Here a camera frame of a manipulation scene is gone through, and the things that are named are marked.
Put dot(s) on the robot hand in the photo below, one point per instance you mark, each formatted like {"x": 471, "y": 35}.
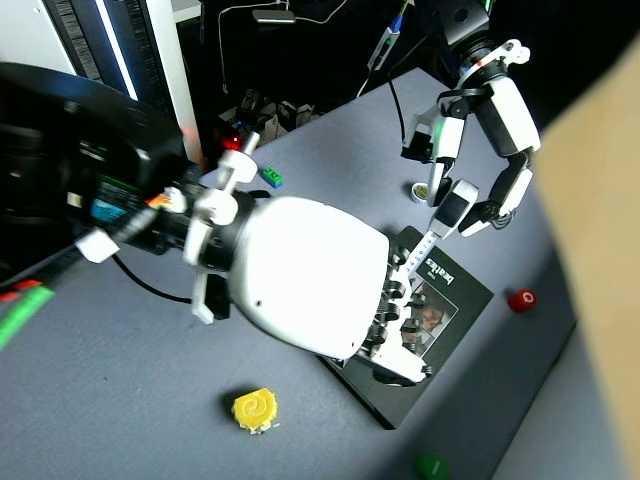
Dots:
{"x": 310, "y": 275}
{"x": 515, "y": 120}

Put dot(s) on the white tape measure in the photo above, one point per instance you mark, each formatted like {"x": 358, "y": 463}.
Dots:
{"x": 455, "y": 207}

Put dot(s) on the black Let It Be album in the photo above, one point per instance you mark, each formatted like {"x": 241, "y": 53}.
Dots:
{"x": 460, "y": 310}

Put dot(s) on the green and blue toy block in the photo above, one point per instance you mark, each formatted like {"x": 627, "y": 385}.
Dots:
{"x": 272, "y": 177}

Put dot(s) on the small white cup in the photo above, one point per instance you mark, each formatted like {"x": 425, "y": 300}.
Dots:
{"x": 421, "y": 192}

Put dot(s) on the yellow swirl toy food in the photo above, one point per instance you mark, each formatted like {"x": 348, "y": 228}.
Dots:
{"x": 254, "y": 409}

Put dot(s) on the brown paper bag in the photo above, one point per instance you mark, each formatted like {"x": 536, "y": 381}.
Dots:
{"x": 275, "y": 125}

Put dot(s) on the tan cardboard panel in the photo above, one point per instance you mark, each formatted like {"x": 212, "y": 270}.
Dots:
{"x": 600, "y": 250}

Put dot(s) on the red round toy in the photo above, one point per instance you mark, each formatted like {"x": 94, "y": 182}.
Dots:
{"x": 521, "y": 300}

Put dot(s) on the grey table cloth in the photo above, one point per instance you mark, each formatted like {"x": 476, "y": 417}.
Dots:
{"x": 125, "y": 400}

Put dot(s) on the green round cap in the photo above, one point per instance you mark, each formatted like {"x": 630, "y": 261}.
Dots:
{"x": 432, "y": 467}

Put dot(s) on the white cabinet with black strips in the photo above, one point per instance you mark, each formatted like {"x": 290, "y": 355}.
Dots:
{"x": 170, "y": 75}

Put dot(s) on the grey power adapter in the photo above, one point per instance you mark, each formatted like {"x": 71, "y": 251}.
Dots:
{"x": 274, "y": 16}

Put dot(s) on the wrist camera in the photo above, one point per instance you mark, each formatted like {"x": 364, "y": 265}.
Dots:
{"x": 220, "y": 300}
{"x": 417, "y": 142}

